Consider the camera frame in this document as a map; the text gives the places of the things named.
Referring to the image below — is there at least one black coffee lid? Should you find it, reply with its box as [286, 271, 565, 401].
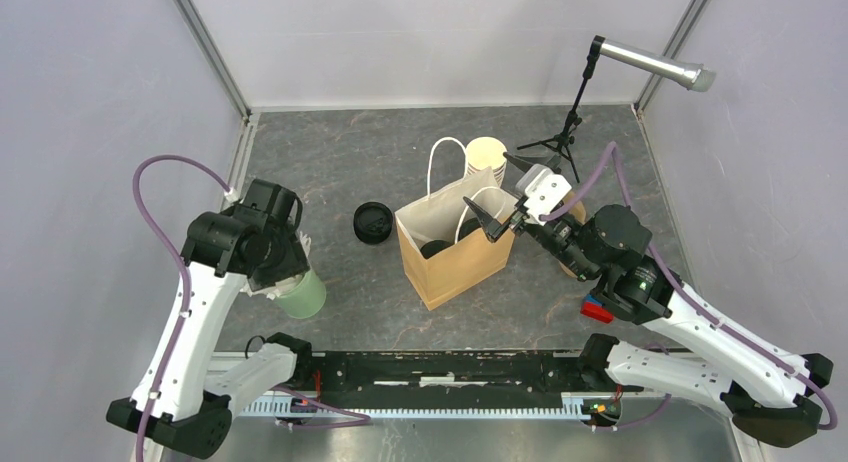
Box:
[420, 239, 454, 259]
[456, 217, 481, 241]

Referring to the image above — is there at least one brown paper bag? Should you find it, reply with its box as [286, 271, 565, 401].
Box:
[394, 137, 517, 311]

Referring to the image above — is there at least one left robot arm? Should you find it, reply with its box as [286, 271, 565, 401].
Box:
[106, 179, 314, 459]

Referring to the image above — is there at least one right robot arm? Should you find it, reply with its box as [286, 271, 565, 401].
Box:
[465, 155, 838, 448]

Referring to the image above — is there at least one brown pulp cup carrier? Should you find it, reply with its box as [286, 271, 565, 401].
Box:
[560, 191, 587, 279]

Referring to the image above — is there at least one white wrapped straws bundle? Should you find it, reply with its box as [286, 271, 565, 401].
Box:
[241, 230, 312, 300]

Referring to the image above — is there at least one stack of white paper cups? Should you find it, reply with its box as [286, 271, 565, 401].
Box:
[464, 136, 507, 186]

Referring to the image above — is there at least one black tripod stand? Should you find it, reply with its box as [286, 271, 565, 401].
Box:
[517, 35, 605, 182]

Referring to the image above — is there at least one green cup holder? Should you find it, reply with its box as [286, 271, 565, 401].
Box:
[274, 270, 327, 319]

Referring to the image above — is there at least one red and blue block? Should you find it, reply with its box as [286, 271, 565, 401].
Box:
[580, 295, 615, 324]

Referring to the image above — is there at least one stack of black lids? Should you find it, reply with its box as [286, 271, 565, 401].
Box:
[353, 201, 394, 245]

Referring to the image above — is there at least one silver cylindrical lamp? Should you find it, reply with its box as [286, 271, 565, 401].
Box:
[591, 36, 717, 92]

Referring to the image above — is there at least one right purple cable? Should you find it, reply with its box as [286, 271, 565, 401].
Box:
[539, 140, 839, 432]

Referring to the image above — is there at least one purple cable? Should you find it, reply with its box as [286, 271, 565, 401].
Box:
[539, 140, 839, 432]
[132, 154, 374, 462]

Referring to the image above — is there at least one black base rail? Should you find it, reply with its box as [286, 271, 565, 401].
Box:
[283, 350, 620, 410]

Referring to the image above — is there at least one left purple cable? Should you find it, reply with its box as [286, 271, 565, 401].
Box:
[132, 154, 374, 462]

